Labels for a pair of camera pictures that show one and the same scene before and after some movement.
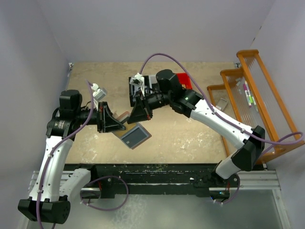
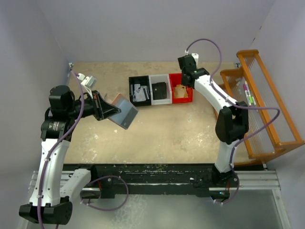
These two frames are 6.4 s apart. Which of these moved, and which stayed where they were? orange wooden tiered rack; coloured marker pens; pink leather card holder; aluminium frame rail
Moved: pink leather card holder
Stayed: orange wooden tiered rack; aluminium frame rail; coloured marker pens
